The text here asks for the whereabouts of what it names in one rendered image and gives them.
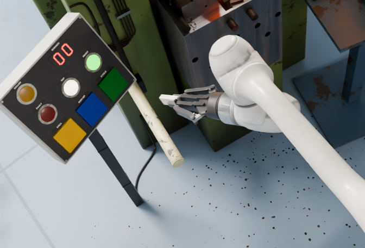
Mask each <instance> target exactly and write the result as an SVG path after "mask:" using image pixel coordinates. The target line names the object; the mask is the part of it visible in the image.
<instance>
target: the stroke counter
mask: <svg viewBox="0 0 365 248"><path fill-rule="evenodd" d="M65 45H66V46H67V47H68V49H70V50H71V51H73V50H72V49H71V48H69V46H68V45H67V44H64V45H63V46H62V50H63V51H64V52H65V51H66V52H65V53H66V54H67V55H68V53H67V51H68V49H67V50H64V49H63V47H64V46H65ZM72 53H73V52H71V53H70V54H69V55H68V56H70V55H71V54H72ZM57 54H58V55H59V56H60V57H59V58H58V59H57V60H56V59H55V56H56V55H57ZM53 58H54V59H55V60H56V61H57V63H58V64H59V65H62V64H63V63H64V62H65V61H63V62H62V63H59V62H58V60H59V59H60V58H62V59H63V60H64V58H63V57H61V55H60V54H59V53H56V54H55V55H54V56H53Z"/></svg>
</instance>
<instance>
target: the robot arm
mask: <svg viewBox="0 0 365 248"><path fill-rule="evenodd" d="M209 62H210V66H211V70H212V72H213V74H214V76H215V78H216V80H217V81H218V83H219V84H220V86H221V87H222V89H223V90H224V92H218V90H217V88H216V87H215V85H214V84H213V85H210V86H208V87H203V88H194V89H186V90H185V91H184V93H183V94H180V95H178V94H173V95H161V96H160V97H159V99H160V100H161V102H162V103H163V104H165V105H169V106H170V107H173V109H174V110H175V111H176V113H177V114H178V115H181V116H183V117H185V118H187V119H189V120H191V121H193V123H194V124H195V125H196V124H198V120H199V119H201V118H207V117H209V118H212V119H214V120H221V121H222V122H224V123H226V124H231V125H237V126H244V127H246V128H248V129H251V130H254V131H258V132H266V133H281V132H283V133H284V135H285V136H286V137H287V138H288V139H289V141H290V142H291V143H292V144H293V145H294V147H295V148H296V149H297V150H298V151H299V153H300V154H301V155H302V156H303V157H304V159H305V160H306V161H307V162H308V163H309V165H310V166H311V168H313V169H314V171H315V172H316V173H317V175H318V176H319V177H320V178H321V179H322V180H323V182H324V183H325V184H326V185H327V186H328V187H329V189H330V190H331V191H332V192H333V193H334V194H335V195H336V197H337V198H338V199H339V200H340V201H341V202H342V203H343V205H344V206H345V207H346V209H347V210H348V211H349V212H350V214H351V215H352V216H353V217H354V219H355V220H356V221H357V223H358V224H359V226H360V227H361V228H362V230H363V231H364V233H365V180H364V179H363V178H362V177H361V176H360V175H359V174H358V173H356V172H355V171H354V170H353V169H352V168H351V167H350V166H349V165H348V163H347V162H346V161H345V160H344V159H343V158H342V157H341V156H340V155H339V154H338V153H337V152H336V151H335V150H334V149H333V147H332V146H331V145H330V144H329V143H328V142H327V141H326V140H325V139H324V138H323V137H322V135H321V134H320V133H319V132H318V131H317V130H316V129H315V128H314V127H313V126H312V125H311V124H310V123H309V121H308V120H307V119H306V118H305V117H304V116H303V114H302V113H301V112H300V103H299V101H298V100H296V99H295V98H294V97H292V96H291V95H289V94H287V93H285V92H281V91H280V90H279V89H278V88H277V86H276V85H275V84H274V83H273V81H274V76H273V72H272V70H271V68H270V67H269V66H268V65H267V64H266V63H265V61H264V60H263V59H262V58H261V56H260V55H259V54H258V52H257V51H255V50H254V49H253V48H252V46H251V45H250V44H249V43H248V42H247V41H245V40H244V39H243V38H241V37H239V36H237V35H227V36H224V37H222V38H220V39H219V40H217V41H216V42H215V43H214V44H213V45H212V47H211V50H210V53H209ZM190 93H191V94H190ZM188 110H190V111H196V112H198V113H199V114H195V113H192V112H190V111H188Z"/></svg>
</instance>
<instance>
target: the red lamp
mask: <svg viewBox="0 0 365 248"><path fill-rule="evenodd" d="M40 116H41V119H42V120H43V121H44V122H50V121H52V120H53V119H54V117H55V110H54V109H53V108H52V107H49V106H48V107H44V108H43V109H42V110H41V113H40Z"/></svg>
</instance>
